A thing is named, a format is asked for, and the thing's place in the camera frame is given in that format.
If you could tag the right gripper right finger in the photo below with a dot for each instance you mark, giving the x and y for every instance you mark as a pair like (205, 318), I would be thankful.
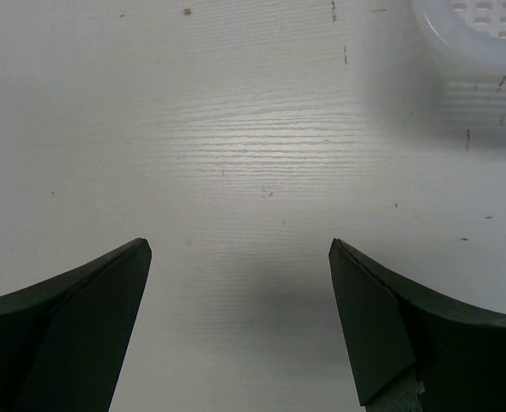
(411, 348)

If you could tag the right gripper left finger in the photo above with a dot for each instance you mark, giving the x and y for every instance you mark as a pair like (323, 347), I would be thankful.
(63, 340)

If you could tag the white plastic basket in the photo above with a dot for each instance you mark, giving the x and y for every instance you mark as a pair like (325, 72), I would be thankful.
(469, 34)

